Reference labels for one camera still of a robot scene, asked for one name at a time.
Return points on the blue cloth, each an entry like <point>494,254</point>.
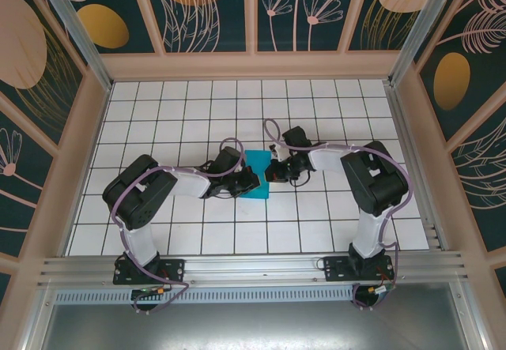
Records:
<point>259,159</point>

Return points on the small circuit board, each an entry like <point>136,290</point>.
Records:
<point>152,291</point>
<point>381,288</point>

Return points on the aluminium side rail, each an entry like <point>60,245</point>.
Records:
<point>415,168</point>

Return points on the aluminium mounting rail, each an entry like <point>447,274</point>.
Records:
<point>253,267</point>

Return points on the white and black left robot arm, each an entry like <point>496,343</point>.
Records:
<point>189,184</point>

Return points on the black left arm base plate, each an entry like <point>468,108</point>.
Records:
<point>174,271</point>

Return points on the grey metal sheet panel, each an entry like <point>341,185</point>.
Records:
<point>253,326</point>

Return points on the aluminium frame post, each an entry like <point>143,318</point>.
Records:
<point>419,30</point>
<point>79,38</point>

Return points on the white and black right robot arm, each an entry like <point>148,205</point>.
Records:
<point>328,158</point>

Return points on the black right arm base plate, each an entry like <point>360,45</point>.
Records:
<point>334,269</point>

